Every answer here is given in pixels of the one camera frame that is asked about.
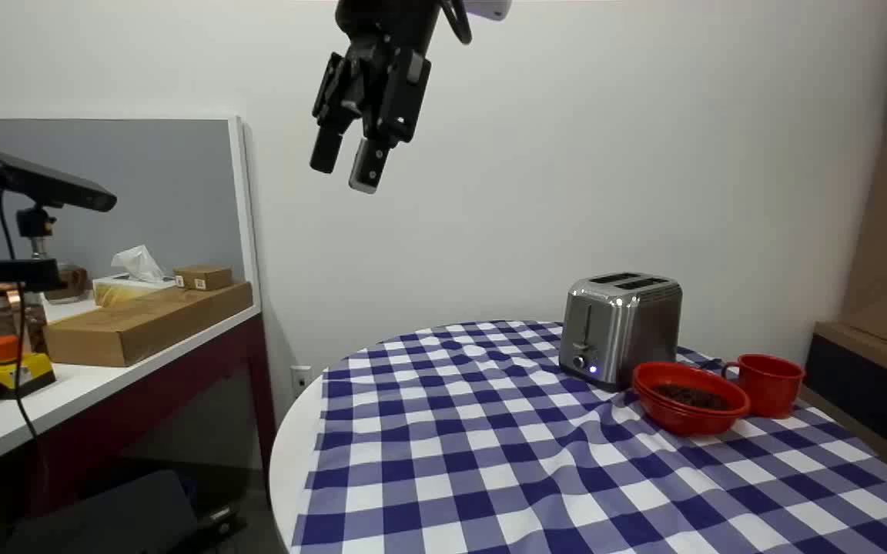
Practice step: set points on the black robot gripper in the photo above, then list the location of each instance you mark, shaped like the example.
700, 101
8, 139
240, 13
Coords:
386, 24

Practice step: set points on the silver two-slot toaster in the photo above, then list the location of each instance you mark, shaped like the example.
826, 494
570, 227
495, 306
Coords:
622, 326

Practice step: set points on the grey partition panel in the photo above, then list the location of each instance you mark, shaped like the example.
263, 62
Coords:
154, 184

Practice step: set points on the small wooden block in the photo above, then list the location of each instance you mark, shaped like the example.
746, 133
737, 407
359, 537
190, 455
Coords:
204, 277

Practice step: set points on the tissue box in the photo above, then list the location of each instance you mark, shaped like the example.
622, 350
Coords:
136, 271

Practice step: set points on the flat wooden box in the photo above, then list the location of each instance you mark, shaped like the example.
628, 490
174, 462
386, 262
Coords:
146, 326

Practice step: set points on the small brown item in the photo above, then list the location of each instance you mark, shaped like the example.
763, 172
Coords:
76, 280

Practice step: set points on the white round table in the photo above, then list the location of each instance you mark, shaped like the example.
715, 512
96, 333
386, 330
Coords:
287, 462

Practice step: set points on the blue white checkered tablecloth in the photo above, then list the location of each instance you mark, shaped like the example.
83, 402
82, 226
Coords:
462, 462

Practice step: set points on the white top dark red cabinet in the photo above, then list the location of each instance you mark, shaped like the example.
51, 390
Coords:
105, 386

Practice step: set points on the black flat bar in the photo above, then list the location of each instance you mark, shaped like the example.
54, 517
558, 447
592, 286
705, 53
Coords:
0, 276

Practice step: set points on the brown package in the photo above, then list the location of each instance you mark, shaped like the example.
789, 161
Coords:
0, 311

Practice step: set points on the red bowl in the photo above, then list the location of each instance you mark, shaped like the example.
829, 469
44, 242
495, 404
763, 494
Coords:
659, 407

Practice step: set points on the small orange cap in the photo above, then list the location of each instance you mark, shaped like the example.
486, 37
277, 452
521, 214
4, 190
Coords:
4, 350

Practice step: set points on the dark food in bowl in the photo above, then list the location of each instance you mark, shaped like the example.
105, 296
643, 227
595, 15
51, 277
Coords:
691, 395

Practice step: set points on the yellow black toy vehicle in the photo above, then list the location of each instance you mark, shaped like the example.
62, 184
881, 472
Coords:
0, 379

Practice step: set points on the black bulky case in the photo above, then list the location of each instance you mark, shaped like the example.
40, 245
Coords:
115, 512

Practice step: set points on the red mug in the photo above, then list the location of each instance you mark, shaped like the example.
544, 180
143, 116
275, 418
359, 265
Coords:
774, 390

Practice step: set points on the dark low cabinet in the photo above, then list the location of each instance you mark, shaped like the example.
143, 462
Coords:
863, 386

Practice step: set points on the white wall outlet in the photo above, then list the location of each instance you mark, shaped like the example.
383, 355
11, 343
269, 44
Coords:
300, 377

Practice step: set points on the black stereo camera bar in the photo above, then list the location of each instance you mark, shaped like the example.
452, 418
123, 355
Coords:
39, 180

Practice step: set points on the black camera stand mount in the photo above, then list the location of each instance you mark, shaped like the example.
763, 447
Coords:
34, 221

